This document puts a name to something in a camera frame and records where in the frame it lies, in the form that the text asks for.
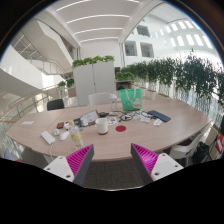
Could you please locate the clear water bottle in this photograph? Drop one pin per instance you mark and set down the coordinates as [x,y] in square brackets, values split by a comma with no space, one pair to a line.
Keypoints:
[113,99]

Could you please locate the white computer mouse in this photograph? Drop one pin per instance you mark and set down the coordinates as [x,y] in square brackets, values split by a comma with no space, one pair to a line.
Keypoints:
[64,135]

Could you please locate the dark blue notebook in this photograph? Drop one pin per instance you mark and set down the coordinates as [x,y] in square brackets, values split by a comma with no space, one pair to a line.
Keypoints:
[159,115]

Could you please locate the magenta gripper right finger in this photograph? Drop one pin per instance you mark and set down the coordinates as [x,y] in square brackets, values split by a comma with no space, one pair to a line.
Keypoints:
[153,166]

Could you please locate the white chair at right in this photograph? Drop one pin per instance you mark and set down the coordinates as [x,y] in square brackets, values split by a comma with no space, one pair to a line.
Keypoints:
[184,152]

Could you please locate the white paper sheet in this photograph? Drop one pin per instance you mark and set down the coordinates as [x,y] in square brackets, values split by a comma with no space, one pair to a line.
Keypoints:
[27,122]

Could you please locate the green tote bag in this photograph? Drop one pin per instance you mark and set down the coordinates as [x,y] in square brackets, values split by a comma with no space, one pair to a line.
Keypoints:
[131,99]

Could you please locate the red white sign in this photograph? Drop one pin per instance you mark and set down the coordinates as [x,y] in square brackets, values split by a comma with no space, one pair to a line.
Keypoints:
[220,144]

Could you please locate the black office chair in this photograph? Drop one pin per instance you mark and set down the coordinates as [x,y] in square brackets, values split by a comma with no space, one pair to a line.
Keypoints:
[55,104]

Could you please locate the white small device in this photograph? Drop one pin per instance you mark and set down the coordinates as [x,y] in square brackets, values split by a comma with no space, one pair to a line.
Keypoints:
[158,122]

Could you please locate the hedge of green plants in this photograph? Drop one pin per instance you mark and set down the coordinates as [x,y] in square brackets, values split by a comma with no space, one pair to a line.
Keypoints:
[189,75]

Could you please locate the round red coaster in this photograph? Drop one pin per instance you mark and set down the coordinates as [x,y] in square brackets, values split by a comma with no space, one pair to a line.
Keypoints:
[120,128]

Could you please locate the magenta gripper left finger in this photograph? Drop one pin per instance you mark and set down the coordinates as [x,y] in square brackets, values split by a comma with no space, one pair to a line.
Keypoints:
[73,167]

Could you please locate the black backpack on floor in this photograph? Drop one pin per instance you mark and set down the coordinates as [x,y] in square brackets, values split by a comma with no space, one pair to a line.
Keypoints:
[201,153]

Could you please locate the tablet with dark case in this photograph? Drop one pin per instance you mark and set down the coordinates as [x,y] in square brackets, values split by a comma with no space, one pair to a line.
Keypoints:
[87,119]

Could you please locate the clear plastic drink bottle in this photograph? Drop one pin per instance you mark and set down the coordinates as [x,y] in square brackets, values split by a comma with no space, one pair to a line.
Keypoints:
[75,134]

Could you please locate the white ceramic mug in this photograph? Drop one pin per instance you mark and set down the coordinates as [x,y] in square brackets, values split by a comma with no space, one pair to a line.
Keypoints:
[101,125]

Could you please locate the white cabinet with plants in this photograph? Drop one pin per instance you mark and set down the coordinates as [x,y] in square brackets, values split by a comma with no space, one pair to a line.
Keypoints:
[93,75]

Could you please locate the white office chair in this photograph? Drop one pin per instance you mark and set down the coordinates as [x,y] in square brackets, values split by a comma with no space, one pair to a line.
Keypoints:
[99,98]

